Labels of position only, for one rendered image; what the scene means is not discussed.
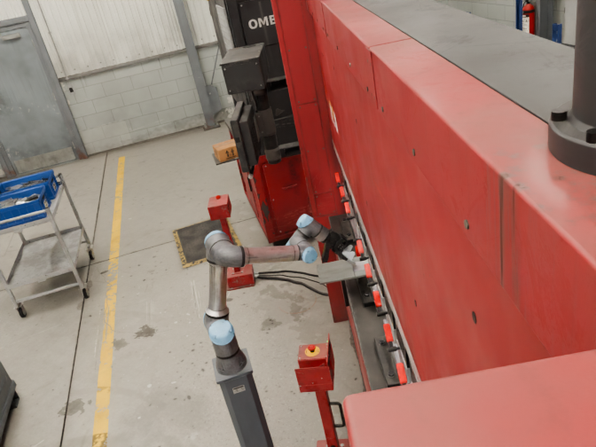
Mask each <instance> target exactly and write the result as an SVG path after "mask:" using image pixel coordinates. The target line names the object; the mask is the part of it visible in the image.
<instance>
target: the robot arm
mask: <svg viewBox="0 0 596 447"><path fill-rule="evenodd" d="M297 226H298V229H297V230H296V232H295V233H294V235H293V236H292V237H291V238H290V239H289V241H288V242H287V243H286V245H285V246H275V247H243V246H235V245H233V244H232V242H231V240H230V238H229V236H228V235H227V234H226V233H225V232H223V231H212V232H210V233H209V235H208V236H207V237H206V238H205V242H204V243H205V248H206V249H207V262H208V263H209V294H208V306H207V307H206V312H205V313H204V316H203V322H204V326H205V327H206V328H207V331H208V335H209V338H210V340H211V342H212V345H213V348H214V351H215V353H216V369H217V371H218V372H219V373H220V374H222V375H233V374H236V373H239V372H240V371H242V370H243V369H244V368H245V366H246V364H247V358H246V356H245V354H244V353H243V352H242V350H241V349H240V348H239V344H238V341H237V338H236V335H235V332H234V328H233V326H232V324H231V322H230V321H229V308H228V307H227V306H226V295H227V268H228V267H244V266H245V265H246V264H254V263H279V262H292V261H304V262H306V263H314V262H315V261H316V260H317V257H318V253H317V251H316V250H315V248H314V247H313V246H312V245H311V244H310V243H309V242H308V240H309V238H310V236H312V237H313V238H315V239H316V240H318V241H319V242H322V243H325V244H324V250H323V254H322V256H321V259H322V262H323V263H327V261H328V258H329V251H330V249H332V251H333V252H334V253H336V254H337V255H338V256H339V257H340V258H341V259H343V260H345V261H347V262H349V263H354V264H355V262H354V261H352V259H353V257H354V255H355V252H353V251H352V252H350V251H351V249H352V247H353V246H352V245H349V244H348V243H347V241H348V240H347V237H345V236H344V235H343V234H341V233H340V232H339V234H338V233H337V232H335V231H334V230H333V228H331V229H330V230H328V229H327V228H326V227H325V226H323V225H322V224H321V223H319V222H317V221H316V220H315V219H313V217H310V216H308V215H306V214H304V215H302V216H301V217H300V218H299V219H298V221H297ZM343 236H344V237H343Z"/></svg>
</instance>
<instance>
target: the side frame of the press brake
mask: <svg viewBox="0 0 596 447"><path fill-rule="evenodd" d="M271 6H272V10H273V15H274V20H275V24H276V29H277V33H278V42H279V47H280V51H281V56H282V60H283V65H284V69H285V74H286V83H287V88H288V92H289V97H290V101H291V106H292V110H293V115H294V124H295V128H296V133H297V137H298V142H299V146H300V151H301V156H302V165H303V169H304V174H305V178H306V183H307V188H308V194H309V198H310V206H311V211H312V215H313V219H315V220H316V221H317V222H319V223H320V224H322V225H323V226H325V227H326V228H327V229H328V230H330V229H331V226H330V223H329V216H337V215H343V214H346V209H345V206H344V203H341V201H342V197H341V193H340V189H339V188H338V189H337V186H336V185H338V184H337V183H336V179H335V173H339V177H340V180H341V182H340V184H341V185H343V180H342V174H341V165H340V163H339V161H338V158H337V155H336V152H335V150H334V148H333V138H332V131H331V126H330V121H329V115H328V110H327V104H326V99H325V89H324V84H323V78H322V73H321V67H320V62H319V56H318V47H317V41H316V35H315V29H314V24H313V19H312V16H311V14H310V12H309V11H308V8H307V4H306V0H271ZM326 287H327V292H328V296H329V301H330V305H331V310H332V314H333V322H334V323H337V322H341V321H347V320H349V318H348V312H347V307H346V305H345V301H344V296H343V292H342V289H341V282H340V281H337V282H333V283H328V284H326Z"/></svg>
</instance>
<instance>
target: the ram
mask: <svg viewBox="0 0 596 447"><path fill-rule="evenodd" d="M312 19H313V24H314V29H315V35H316V41H317V47H318V56H319V62H320V67H321V73H322V78H323V84H324V89H325V99H326V104H327V110H328V115H329V121H330V126H331V131H332V138H333V142H334V145H335V148H336V151H337V153H338V155H339V158H340V161H341V164H340V165H342V168H343V170H344V172H345V175H346V177H345V176H344V177H345V180H346V178H347V179H348V182H349V186H348V188H349V187H350V189H351V191H352V194H353V197H354V199H355V202H356V204H357V208H358V211H359V214H360V215H361V218H362V221H363V224H364V226H365V230H366V232H367V235H368V238H369V240H370V242H371V245H372V250H373V251H372V250H371V252H372V257H373V260H374V261H375V259H374V256H373V252H374V254H375V257H376V259H377V262H378V265H379V267H380V271H381V274H382V277H383V278H384V281H385V284H386V286H387V289H388V293H389V295H390V298H391V301H392V303H393V305H394V308H395V311H396V314H397V317H398V320H399V322H400V325H401V327H402V330H403V332H404V337H405V339H406V341H407V344H408V347H409V349H410V351H411V354H412V358H413V361H414V364H415V366H416V368H417V371H418V374H419V376H420V380H421V381H425V380H434V379H440V378H444V377H449V376H454V375H459V374H464V373H472V372H478V371H482V370H488V369H492V368H497V367H502V366H507V365H516V364H521V363H526V362H530V361H536V360H540V359H546V358H550V357H551V356H550V354H549V353H548V351H547V350H546V349H545V347H544V345H543V344H542V342H541V341H540V340H539V339H538V337H537V336H536V335H535V333H534V332H533V330H532V329H531V327H530V326H529V324H528V323H527V321H526V320H525V318H524V317H523V316H522V314H521V313H520V311H519V310H518V309H517V308H516V306H515V305H514V303H513V301H512V300H511V299H510V297H509V296H508V294H507V293H506V291H505V290H504V288H503V287H502V286H501V285H500V284H499V282H498V280H497V279H496V277H495V276H494V275H493V273H492V272H491V270H490V268H489V267H488V266H487V264H486V263H485V261H484V260H483V259H482V258H481V256H480V255H479V253H478V252H477V251H476V249H475V248H474V246H473V244H472V243H471V242H470V240H469V239H468V237H467V236H466V234H465V233H464V232H463V231H462V229H461V228H460V226H459V225H458V223H457V222H456V220H455V219H454V217H453V216H452V215H451V213H450V211H449V210H448V208H447V207H445V205H444V204H443V202H442V201H441V199H440V198H439V196H438V195H437V193H436V192H435V190H434V189H433V187H432V186H431V184H430V183H429V182H428V180H427V179H426V178H425V176H424V175H423V174H422V172H421V171H420V169H419V167H418V166H417V165H416V163H415V162H414V160H413V159H412V157H411V156H410V154H408V152H407V151H406V150H405V148H404V146H403V145H402V143H401V142H400V141H399V139H398V138H397V136H396V134H395V133H394V132H393V130H392V129H391V128H390V127H389V125H388V124H387V122H386V121H385V119H384V118H383V116H382V115H381V114H380V112H379V110H378V109H377V108H376V107H375V105H374V104H373V102H372V101H371V100H370V98H369V97H368V95H367V94H366V93H365V91H364V89H363V88H362V86H361V85H360V84H359V82H358V81H357V79H356V77H355V76H354V75H353V74H352V73H351V71H350V70H349V68H348V67H347V65H346V64H345V62H344V61H343V59H342V58H341V56H340V55H339V53H338V52H337V50H336V49H335V48H334V47H333V45H332V44H331V43H330V41H329V40H328V38H327V37H326V36H325V34H324V32H323V31H322V29H321V28H320V26H319V25H318V24H317V22H316V21H315V20H314V18H313V17H312ZM329 101H330V103H331V108H333V111H332V114H333V112H334V113H335V118H336V123H337V129H338V133H337V130H336V125H335V127H334V124H335V119H334V115H333V120H334V122H333V120H332V116H331V110H330V105H329ZM333 148H334V147H333ZM335 148H334V150H335ZM336 151H335V152H336ZM337 158H338V156H337ZM339 158H338V161H339ZM340 161H339V163H340ZM342 168H341V170H342ZM343 170H342V173H343ZM343 175H344V173H343ZM346 183H347V180H346ZM347 185H348V183H347ZM349 192H350V190H349ZM350 195H351V192H350ZM351 198H352V195H351ZM352 199H353V198H352ZM353 202H354V200H353ZM355 202H354V205H355ZM355 208H356V205H355ZM357 208H356V211H357ZM357 214H358V212H357ZM358 217H359V215H358ZM359 220H360V223H361V224H362V222H361V219H360V217H359ZM362 227H363V225H362ZM363 230H364V227H363ZM365 230H364V233H365ZM365 236H366V234H365ZM366 239H367V237H366ZM367 242H368V245H369V248H370V249H371V247H370V244H369V241H368V239H367ZM375 264H376V267H377V270H378V271H379V269H378V266H377V263H376V261H375ZM379 274H380V272H379ZM380 279H381V282H382V284H383V286H384V283H383V281H382V278H381V275H380ZM384 289H385V292H386V295H387V297H388V293H387V291H386V288H385V286H384ZM388 301H389V304H390V307H391V309H392V311H393V308H392V305H391V302H390V300H389V298H388ZM393 314H394V317H395V320H396V315H395V313H394V311H393ZM396 323H397V320H396ZM397 326H398V329H399V332H400V334H401V336H402V339H403V342H404V337H403V335H402V333H401V330H400V327H399V324H398V323H397ZM404 346H405V348H406V351H407V354H408V356H409V358H410V361H411V364H412V360H411V357H410V355H409V352H408V349H407V347H406V345H405V342H404ZM412 368H413V371H414V373H415V376H416V379H417V381H418V382H419V379H418V376H417V374H416V372H415V369H414V366H413V364H412Z"/></svg>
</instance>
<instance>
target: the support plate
mask: <svg viewBox="0 0 596 447"><path fill-rule="evenodd" d="M359 257H361V256H359ZM359 257H353V259H352V261H354V262H360V261H359ZM317 269H318V278H319V284H320V285H323V284H328V283H333V282H337V281H342V280H347V279H352V278H360V277H364V276H366V274H365V270H363V271H356V272H355V275H356V276H355V275H354V271H353V269H352V265H351V263H349V262H347V261H345V260H339V261H334V262H329V263H321V264H317Z"/></svg>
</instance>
